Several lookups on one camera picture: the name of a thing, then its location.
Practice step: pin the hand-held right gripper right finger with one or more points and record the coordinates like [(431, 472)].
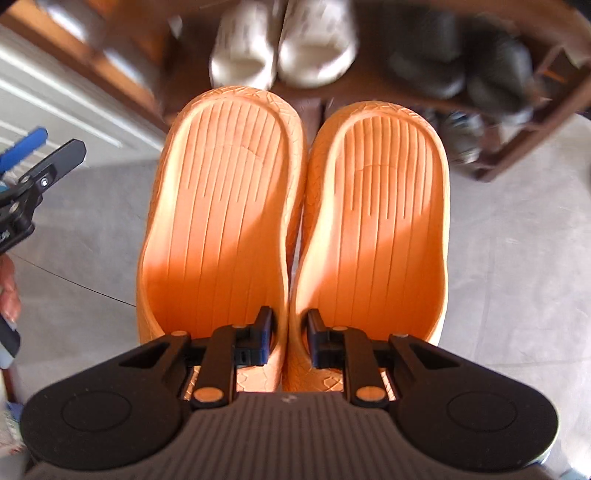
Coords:
[(314, 337)]

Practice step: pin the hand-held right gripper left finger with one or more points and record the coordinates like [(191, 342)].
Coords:
[(265, 332)]

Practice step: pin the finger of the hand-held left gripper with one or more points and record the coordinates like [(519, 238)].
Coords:
[(25, 145), (55, 159)]

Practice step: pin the orange rubber slipper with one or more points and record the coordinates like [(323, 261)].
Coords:
[(378, 221), (221, 207)]

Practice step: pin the white rubber slipper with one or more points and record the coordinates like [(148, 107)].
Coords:
[(244, 50), (318, 46)]

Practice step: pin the grey lace-up sneaker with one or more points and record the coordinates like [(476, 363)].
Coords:
[(461, 136)]

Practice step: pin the dark grey rubber slipper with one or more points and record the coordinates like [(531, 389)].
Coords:
[(501, 78), (425, 60)]

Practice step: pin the wooden shoe rack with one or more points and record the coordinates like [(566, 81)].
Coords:
[(554, 106)]

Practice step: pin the person's left hand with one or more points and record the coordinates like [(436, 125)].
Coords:
[(8, 290)]

